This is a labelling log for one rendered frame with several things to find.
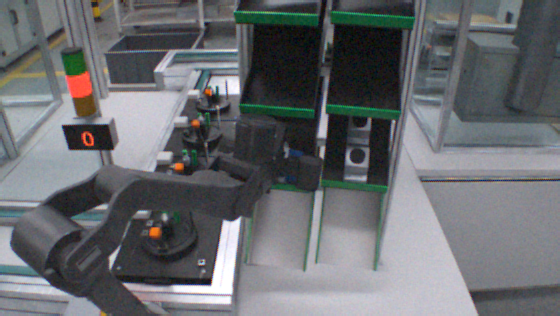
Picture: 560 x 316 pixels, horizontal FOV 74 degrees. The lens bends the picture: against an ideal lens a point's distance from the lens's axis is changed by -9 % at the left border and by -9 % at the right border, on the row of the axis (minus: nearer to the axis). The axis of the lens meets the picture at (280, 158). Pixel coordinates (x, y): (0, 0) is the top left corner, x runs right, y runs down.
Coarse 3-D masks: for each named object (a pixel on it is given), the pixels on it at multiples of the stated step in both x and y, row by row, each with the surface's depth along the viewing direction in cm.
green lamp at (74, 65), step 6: (78, 54) 84; (66, 60) 83; (72, 60) 83; (78, 60) 84; (84, 60) 86; (66, 66) 84; (72, 66) 84; (78, 66) 85; (84, 66) 86; (66, 72) 85; (72, 72) 85; (78, 72) 85; (84, 72) 86
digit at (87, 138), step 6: (78, 132) 93; (84, 132) 93; (90, 132) 93; (78, 138) 94; (84, 138) 94; (90, 138) 94; (96, 138) 94; (84, 144) 95; (90, 144) 95; (96, 144) 95
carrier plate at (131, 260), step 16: (144, 224) 103; (208, 224) 103; (128, 240) 98; (208, 240) 98; (128, 256) 93; (144, 256) 94; (192, 256) 94; (208, 256) 94; (128, 272) 89; (144, 272) 89; (160, 272) 90; (176, 272) 90; (192, 272) 90; (208, 272) 90
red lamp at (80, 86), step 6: (72, 78) 85; (78, 78) 86; (84, 78) 87; (72, 84) 86; (78, 84) 86; (84, 84) 87; (90, 84) 90; (72, 90) 87; (78, 90) 87; (84, 90) 88; (90, 90) 89; (78, 96) 88; (84, 96) 88
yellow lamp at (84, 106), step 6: (72, 96) 89; (90, 96) 90; (78, 102) 89; (84, 102) 89; (90, 102) 90; (78, 108) 89; (84, 108) 90; (90, 108) 91; (78, 114) 90; (84, 114) 90; (90, 114) 91
